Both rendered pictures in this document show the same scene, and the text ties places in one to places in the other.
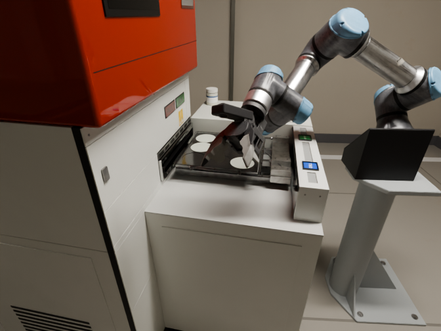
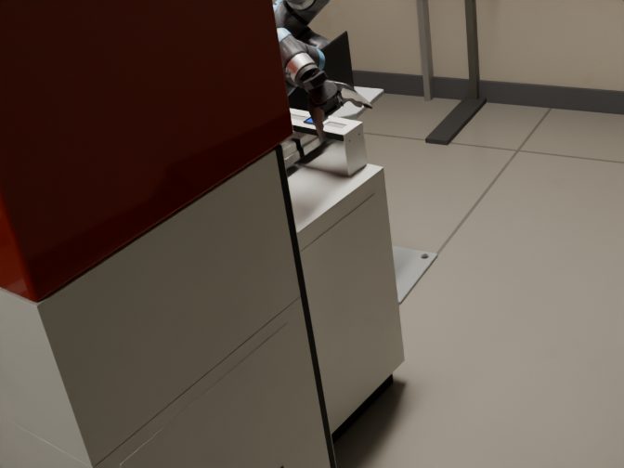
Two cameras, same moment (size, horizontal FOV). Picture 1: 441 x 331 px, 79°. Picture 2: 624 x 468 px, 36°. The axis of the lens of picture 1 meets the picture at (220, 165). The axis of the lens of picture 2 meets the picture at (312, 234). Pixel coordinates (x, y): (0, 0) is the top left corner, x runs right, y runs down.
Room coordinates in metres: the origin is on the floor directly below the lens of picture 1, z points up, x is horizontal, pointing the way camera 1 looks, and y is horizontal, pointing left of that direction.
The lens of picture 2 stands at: (-0.50, 1.98, 2.13)
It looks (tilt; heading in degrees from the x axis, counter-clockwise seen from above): 30 degrees down; 302
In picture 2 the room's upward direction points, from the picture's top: 9 degrees counter-clockwise
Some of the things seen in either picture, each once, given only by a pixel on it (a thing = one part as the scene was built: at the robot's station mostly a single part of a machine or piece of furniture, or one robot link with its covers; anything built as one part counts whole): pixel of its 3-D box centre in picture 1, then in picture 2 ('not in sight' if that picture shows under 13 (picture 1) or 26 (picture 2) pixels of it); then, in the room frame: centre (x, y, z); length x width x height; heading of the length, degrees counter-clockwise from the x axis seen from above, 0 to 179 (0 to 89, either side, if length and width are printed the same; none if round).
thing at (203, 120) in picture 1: (251, 123); not in sight; (1.47, -0.18, 0.89); 0.62 x 0.35 x 0.14; 79
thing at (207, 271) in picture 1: (243, 222); (225, 291); (1.17, -0.13, 0.41); 0.96 x 0.64 x 0.82; 169
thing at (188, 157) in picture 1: (222, 150); not in sight; (1.11, -0.01, 0.90); 0.34 x 0.34 x 0.01; 79
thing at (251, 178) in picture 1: (231, 175); not in sight; (0.98, -0.05, 0.84); 0.50 x 0.02 x 0.03; 79
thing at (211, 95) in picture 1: (211, 96); not in sight; (1.61, 0.05, 1.01); 0.07 x 0.07 x 0.10
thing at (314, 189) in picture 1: (304, 165); (285, 134); (0.98, -0.35, 0.89); 0.55 x 0.09 x 0.14; 169
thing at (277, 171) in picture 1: (281, 171); (283, 149); (0.92, -0.24, 0.89); 0.08 x 0.03 x 0.03; 79
